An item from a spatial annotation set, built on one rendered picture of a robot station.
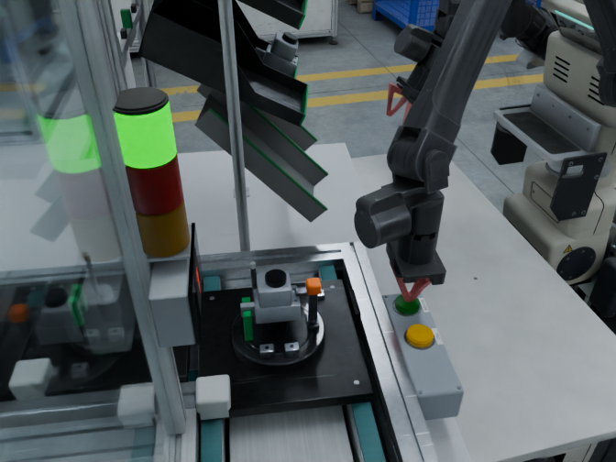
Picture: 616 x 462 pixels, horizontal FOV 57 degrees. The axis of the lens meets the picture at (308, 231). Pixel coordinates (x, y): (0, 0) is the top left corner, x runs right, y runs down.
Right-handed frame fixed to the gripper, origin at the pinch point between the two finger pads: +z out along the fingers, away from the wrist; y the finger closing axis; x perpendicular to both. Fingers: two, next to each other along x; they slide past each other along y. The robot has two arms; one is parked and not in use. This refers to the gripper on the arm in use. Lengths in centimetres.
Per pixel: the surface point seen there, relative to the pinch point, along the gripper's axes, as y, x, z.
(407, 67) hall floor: -354, 111, 100
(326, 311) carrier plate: 0.2, -13.6, 1.1
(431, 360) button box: 11.6, 0.2, 2.1
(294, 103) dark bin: -29.4, -14.8, -21.4
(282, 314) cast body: 7.0, -21.1, -5.9
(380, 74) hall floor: -342, 87, 100
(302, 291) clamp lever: 4.9, -18.1, -8.2
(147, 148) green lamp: 20, -33, -40
